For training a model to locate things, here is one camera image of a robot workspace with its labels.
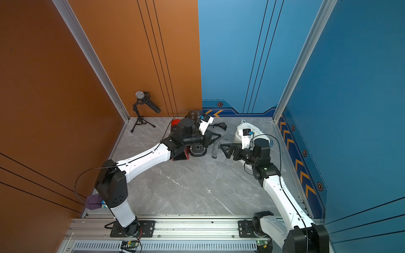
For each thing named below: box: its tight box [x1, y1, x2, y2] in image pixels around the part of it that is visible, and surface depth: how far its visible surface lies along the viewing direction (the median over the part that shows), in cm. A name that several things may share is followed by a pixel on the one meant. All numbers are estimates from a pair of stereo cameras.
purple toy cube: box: [85, 193, 102, 210], surface depth 79 cm
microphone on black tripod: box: [130, 91, 161, 133], surface depth 104 cm
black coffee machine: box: [189, 144, 208, 158], surface depth 101 cm
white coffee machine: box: [233, 122, 274, 151], surface depth 70 cm
